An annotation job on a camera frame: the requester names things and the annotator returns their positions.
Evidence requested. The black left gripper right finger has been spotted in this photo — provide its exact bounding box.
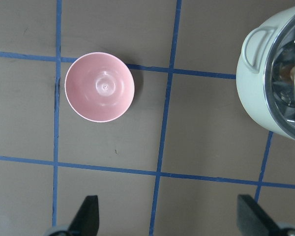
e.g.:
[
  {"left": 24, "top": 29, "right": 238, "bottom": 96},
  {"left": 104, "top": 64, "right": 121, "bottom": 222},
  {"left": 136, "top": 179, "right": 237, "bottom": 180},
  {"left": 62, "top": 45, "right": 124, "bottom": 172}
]
[{"left": 236, "top": 194, "right": 285, "bottom": 236}]

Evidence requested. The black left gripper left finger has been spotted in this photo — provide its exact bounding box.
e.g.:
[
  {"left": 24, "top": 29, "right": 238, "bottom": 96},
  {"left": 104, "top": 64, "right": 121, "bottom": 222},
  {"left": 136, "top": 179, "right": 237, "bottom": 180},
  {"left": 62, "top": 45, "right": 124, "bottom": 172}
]
[{"left": 64, "top": 195, "right": 99, "bottom": 236}]

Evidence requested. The white electric cooking pot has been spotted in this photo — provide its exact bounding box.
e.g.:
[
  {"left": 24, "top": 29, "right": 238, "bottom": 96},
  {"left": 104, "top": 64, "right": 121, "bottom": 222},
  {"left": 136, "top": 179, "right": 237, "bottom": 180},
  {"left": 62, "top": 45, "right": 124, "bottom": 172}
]
[{"left": 236, "top": 6, "right": 295, "bottom": 140}]

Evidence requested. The pink plastic bowl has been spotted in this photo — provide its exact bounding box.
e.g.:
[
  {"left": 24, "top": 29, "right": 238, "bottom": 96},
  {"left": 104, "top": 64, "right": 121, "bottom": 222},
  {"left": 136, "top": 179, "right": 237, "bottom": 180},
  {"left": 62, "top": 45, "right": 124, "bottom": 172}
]
[{"left": 64, "top": 52, "right": 135, "bottom": 123}]

